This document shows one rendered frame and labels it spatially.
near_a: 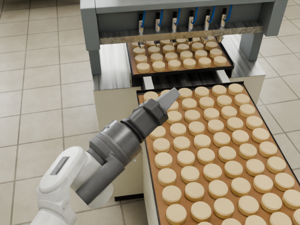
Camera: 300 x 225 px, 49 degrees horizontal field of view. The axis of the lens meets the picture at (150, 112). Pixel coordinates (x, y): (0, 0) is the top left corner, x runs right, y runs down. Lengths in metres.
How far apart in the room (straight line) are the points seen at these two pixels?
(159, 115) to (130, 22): 0.66
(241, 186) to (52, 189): 0.51
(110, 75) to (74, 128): 1.05
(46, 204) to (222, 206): 0.45
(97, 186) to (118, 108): 0.80
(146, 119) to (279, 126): 1.91
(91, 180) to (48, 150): 1.67
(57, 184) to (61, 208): 0.04
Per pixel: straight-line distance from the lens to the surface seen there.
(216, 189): 0.90
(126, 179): 1.75
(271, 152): 1.02
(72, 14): 3.86
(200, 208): 0.86
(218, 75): 1.31
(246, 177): 0.97
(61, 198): 0.60
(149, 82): 1.24
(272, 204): 0.91
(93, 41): 1.19
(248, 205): 0.89
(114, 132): 0.65
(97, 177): 0.62
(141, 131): 0.66
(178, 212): 0.85
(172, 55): 1.35
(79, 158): 0.62
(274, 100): 2.72
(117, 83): 1.34
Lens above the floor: 1.65
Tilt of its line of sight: 43 degrees down
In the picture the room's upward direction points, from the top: straight up
